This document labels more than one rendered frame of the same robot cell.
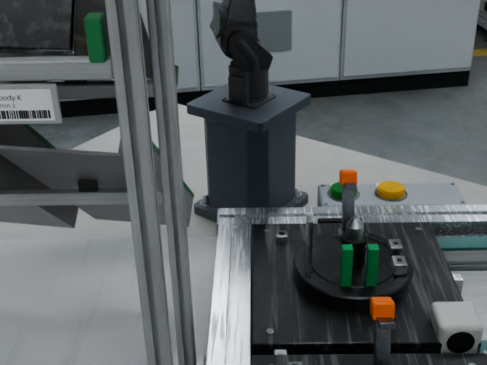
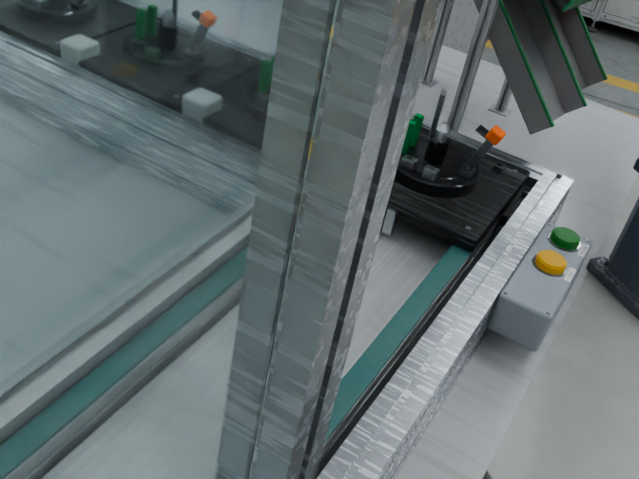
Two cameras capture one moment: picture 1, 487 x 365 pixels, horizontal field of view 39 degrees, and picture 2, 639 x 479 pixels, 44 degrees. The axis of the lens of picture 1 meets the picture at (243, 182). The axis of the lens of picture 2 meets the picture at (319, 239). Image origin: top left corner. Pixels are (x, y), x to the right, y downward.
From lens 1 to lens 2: 1.46 m
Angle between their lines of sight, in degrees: 89
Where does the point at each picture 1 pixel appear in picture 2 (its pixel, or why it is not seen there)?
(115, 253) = (597, 197)
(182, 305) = (453, 119)
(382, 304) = not seen: hidden behind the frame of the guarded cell
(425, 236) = (455, 224)
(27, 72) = not seen: outside the picture
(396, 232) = (472, 217)
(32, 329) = (517, 143)
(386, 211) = (516, 243)
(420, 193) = (540, 281)
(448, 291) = not seen: hidden behind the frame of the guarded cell
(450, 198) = (517, 291)
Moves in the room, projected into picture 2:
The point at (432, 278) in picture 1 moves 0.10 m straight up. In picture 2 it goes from (398, 194) to (416, 132)
